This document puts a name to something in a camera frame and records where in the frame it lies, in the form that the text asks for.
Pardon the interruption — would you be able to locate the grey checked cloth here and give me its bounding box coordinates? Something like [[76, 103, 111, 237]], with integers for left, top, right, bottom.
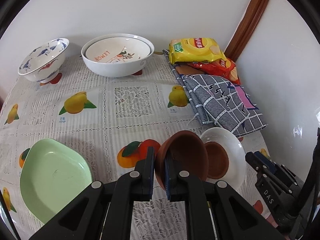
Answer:
[[168, 63, 267, 138]]

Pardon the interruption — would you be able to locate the large white bowl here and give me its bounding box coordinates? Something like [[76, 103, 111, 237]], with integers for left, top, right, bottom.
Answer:
[[81, 33, 155, 77]]

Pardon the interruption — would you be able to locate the red chips bag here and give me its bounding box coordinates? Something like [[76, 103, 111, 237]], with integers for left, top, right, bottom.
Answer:
[[187, 58, 241, 85]]

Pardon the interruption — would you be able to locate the green square plate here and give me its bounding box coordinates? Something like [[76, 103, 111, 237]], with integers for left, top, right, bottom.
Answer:
[[20, 138, 93, 224]]

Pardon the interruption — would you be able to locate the small brown clay bowl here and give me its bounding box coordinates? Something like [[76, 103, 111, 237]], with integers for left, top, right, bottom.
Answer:
[[204, 141, 229, 179]]

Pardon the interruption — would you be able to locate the fruit print tablecloth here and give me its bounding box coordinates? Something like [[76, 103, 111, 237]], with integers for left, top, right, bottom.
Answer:
[[0, 51, 278, 240]]

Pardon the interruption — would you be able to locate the white saucer plate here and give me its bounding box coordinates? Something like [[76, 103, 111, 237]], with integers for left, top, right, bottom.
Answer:
[[201, 127, 246, 190]]

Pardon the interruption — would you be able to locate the brown wooden door frame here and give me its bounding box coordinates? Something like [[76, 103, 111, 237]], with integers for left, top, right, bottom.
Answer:
[[225, 0, 270, 61]]

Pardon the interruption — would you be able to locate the yellow chips bag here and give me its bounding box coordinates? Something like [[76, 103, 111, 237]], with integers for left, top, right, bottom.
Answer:
[[169, 37, 226, 64]]

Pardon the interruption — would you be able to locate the white lemon print bowl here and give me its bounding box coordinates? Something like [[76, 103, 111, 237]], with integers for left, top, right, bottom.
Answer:
[[85, 37, 151, 63]]

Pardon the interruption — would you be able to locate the blue floral porcelain bowl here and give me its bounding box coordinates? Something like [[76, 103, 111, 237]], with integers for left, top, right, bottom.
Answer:
[[18, 38, 69, 83]]

